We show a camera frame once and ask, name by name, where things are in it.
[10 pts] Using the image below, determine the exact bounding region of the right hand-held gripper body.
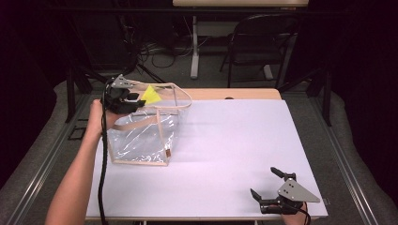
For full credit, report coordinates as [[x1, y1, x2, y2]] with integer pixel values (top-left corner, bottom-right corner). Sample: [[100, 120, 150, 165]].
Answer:
[[259, 178, 321, 216]]

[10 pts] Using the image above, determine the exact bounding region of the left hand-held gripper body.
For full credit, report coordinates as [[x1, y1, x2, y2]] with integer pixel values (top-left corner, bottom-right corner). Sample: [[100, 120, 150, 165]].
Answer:
[[102, 74, 139, 115]]

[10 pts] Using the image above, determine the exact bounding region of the yellow shuttlecock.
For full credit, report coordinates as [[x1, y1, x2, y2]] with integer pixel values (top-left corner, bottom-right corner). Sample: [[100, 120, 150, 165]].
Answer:
[[140, 84, 162, 106]]

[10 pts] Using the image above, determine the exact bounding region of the clear plastic bag beige trim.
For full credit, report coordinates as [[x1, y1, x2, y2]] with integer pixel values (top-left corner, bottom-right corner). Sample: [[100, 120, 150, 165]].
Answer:
[[106, 82, 193, 167]]

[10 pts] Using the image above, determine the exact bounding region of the person's right hand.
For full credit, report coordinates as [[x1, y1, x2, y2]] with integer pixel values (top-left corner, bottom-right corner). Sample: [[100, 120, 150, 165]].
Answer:
[[282, 202, 310, 225]]

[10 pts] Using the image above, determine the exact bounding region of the person's left hand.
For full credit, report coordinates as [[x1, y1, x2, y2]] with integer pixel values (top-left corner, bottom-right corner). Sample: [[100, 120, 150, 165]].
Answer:
[[85, 98, 127, 139]]

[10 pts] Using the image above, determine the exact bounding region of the black metal stand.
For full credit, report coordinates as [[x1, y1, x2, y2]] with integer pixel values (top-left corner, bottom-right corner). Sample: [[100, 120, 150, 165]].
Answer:
[[65, 65, 95, 124], [276, 64, 333, 127]]

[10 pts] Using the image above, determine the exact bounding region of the white-legged desk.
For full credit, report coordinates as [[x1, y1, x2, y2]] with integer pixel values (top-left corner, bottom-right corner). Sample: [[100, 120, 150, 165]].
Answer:
[[172, 0, 310, 81]]

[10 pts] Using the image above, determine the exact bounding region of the wooden table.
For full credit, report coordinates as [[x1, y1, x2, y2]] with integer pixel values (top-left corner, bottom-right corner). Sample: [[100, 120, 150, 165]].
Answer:
[[179, 87, 283, 101]]

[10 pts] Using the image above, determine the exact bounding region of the black folding chair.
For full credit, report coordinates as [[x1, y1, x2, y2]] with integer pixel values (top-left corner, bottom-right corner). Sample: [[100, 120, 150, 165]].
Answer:
[[220, 13, 302, 90]]

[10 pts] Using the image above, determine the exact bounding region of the thin black right gripper cable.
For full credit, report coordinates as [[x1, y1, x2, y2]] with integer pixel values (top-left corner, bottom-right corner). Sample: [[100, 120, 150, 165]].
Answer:
[[289, 204, 312, 225]]

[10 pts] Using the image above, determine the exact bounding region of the black floor cable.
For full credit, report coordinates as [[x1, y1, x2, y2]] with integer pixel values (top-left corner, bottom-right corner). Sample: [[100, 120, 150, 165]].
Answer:
[[140, 40, 191, 69]]

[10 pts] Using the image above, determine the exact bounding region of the aluminium floor rail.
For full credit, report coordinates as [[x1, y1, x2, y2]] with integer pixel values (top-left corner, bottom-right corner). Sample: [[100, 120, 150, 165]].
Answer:
[[6, 93, 92, 225], [311, 93, 380, 225]]

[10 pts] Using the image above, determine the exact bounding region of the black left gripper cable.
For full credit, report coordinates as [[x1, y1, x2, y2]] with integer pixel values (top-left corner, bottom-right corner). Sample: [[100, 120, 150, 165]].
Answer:
[[98, 79, 111, 225]]

